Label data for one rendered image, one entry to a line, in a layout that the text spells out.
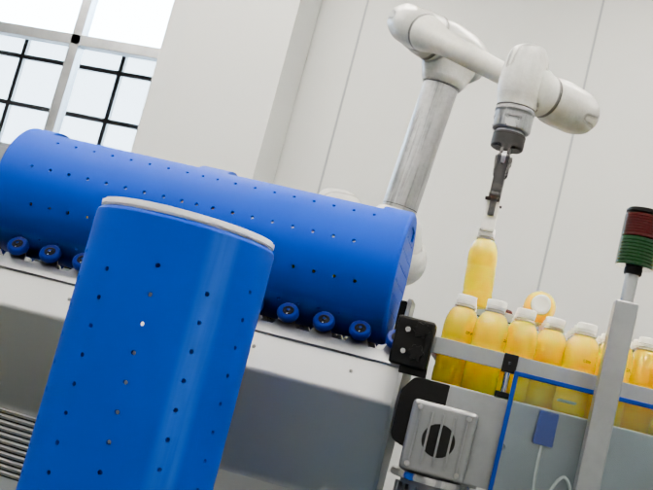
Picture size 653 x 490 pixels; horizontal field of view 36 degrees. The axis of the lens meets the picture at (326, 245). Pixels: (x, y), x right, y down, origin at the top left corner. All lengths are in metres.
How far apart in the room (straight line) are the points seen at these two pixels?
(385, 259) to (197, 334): 0.62
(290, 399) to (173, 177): 0.52
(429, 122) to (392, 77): 2.30
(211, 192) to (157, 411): 0.73
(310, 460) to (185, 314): 0.66
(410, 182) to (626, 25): 2.51
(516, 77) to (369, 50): 2.90
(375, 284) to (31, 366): 0.73
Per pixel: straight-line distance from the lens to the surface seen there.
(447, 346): 1.88
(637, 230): 1.75
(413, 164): 2.79
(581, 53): 5.05
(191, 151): 4.94
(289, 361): 1.99
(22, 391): 2.20
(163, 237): 1.45
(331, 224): 2.01
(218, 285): 1.46
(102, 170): 2.16
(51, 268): 2.18
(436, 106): 2.83
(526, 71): 2.33
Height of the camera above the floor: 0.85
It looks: 7 degrees up
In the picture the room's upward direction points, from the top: 14 degrees clockwise
